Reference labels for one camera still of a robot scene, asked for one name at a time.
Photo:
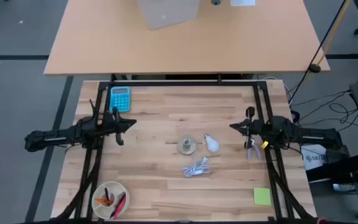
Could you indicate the metal lamp socket base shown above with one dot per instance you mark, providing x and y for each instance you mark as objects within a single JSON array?
[{"x": 186, "y": 150}]

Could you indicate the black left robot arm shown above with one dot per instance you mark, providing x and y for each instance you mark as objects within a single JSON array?
[{"x": 57, "y": 137}]

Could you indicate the green sticky note pad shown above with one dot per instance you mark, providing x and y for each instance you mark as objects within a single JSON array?
[{"x": 262, "y": 196}]

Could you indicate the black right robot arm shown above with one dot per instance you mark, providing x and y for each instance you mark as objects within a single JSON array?
[{"x": 306, "y": 135}]

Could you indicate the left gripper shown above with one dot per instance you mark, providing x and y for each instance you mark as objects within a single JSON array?
[{"x": 112, "y": 124}]

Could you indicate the translucent plastic box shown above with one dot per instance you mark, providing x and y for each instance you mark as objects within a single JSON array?
[{"x": 166, "y": 15}]

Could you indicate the white printed bag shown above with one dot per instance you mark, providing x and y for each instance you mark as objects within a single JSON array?
[{"x": 312, "y": 158}]

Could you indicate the black aluminium table frame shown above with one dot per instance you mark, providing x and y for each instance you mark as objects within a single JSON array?
[{"x": 182, "y": 83}]

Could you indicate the black metal beam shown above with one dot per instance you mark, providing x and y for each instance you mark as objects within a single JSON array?
[{"x": 346, "y": 165}]

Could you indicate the orange marker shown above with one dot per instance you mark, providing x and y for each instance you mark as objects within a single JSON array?
[{"x": 102, "y": 201}]

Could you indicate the pink pen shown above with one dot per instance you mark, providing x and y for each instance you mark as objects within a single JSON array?
[{"x": 120, "y": 205}]

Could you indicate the white lightbulb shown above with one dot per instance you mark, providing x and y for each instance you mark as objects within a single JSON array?
[{"x": 212, "y": 145}]

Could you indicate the round beige organizer bowl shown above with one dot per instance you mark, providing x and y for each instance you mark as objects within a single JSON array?
[{"x": 99, "y": 211}]

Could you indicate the long black pen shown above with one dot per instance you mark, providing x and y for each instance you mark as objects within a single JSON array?
[{"x": 114, "y": 213}]

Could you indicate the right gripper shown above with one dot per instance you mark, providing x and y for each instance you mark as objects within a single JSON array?
[{"x": 256, "y": 129}]

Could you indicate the blue calculator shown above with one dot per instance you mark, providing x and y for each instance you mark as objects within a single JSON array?
[{"x": 120, "y": 100}]

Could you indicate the white paper sheet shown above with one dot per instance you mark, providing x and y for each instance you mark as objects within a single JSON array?
[{"x": 242, "y": 2}]

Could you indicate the light wood desk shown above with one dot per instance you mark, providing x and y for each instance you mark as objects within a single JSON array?
[{"x": 166, "y": 46}]

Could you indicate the short black pen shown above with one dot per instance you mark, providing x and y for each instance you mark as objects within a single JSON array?
[{"x": 107, "y": 193}]

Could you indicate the yellow tape tag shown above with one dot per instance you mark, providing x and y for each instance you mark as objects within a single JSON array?
[{"x": 264, "y": 144}]

